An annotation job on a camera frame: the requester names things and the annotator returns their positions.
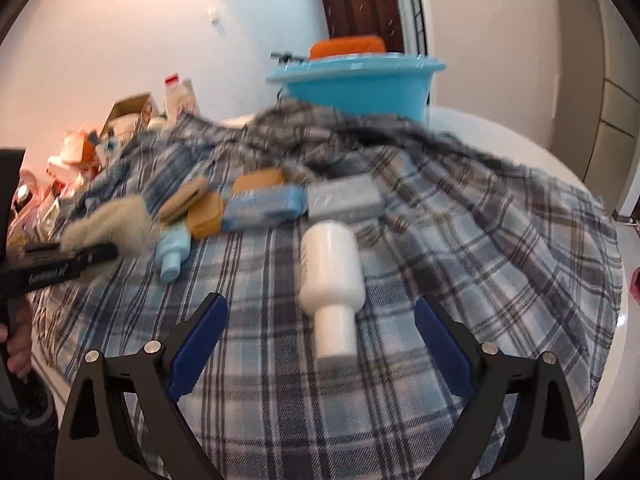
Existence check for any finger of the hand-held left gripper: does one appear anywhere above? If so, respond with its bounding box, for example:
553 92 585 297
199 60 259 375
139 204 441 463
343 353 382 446
17 240 121 267

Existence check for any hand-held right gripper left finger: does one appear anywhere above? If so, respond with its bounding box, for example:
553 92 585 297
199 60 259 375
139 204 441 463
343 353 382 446
56 292 230 480

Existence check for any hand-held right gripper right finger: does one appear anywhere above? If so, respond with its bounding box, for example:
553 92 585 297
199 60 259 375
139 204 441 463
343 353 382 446
414 296 585 480

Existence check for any beige fluffy hair claw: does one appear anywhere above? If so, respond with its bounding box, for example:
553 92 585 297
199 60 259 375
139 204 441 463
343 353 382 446
60 195 156 261

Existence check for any white lotion bottle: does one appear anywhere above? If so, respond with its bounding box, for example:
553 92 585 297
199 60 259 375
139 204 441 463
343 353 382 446
298 221 365 361

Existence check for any blue plastic basin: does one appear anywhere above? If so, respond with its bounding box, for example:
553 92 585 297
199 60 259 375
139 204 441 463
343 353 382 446
265 52 447 126

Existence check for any person's left hand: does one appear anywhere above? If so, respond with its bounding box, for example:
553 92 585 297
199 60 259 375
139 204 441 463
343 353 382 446
0 305 33 383

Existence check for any light blue small bottle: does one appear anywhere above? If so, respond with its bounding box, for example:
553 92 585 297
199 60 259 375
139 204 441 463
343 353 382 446
154 222 193 282

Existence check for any pile of assorted packages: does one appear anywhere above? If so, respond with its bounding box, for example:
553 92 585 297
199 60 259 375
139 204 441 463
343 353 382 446
10 127 108 241

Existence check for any wooden brush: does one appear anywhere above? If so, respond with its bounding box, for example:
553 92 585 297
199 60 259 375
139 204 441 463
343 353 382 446
157 176 212 224

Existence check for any blue plaid cloth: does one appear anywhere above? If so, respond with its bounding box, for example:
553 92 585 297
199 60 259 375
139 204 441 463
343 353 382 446
30 102 626 480

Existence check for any tan rounded case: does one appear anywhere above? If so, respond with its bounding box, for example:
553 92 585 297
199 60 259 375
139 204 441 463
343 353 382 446
232 167 286 193
186 191 225 240

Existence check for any open cardboard box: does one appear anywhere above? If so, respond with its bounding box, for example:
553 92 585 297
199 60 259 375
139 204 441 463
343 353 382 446
100 92 153 136

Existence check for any light blue printed box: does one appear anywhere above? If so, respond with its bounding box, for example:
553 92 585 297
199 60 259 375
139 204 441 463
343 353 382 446
221 185 308 233

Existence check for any grey flat box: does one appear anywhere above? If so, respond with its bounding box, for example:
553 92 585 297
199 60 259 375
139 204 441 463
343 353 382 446
306 175 385 222

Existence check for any beige refrigerator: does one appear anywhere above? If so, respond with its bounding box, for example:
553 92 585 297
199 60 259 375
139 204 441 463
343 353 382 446
550 0 640 196

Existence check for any orange chair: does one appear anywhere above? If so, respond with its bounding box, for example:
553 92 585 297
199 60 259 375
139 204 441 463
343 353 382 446
309 35 388 60

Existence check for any black framed glass door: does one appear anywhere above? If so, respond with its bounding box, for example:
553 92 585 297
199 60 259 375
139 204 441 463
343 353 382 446
400 0 431 56

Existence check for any brown wooden door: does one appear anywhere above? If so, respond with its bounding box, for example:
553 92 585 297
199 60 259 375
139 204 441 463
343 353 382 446
317 0 407 55

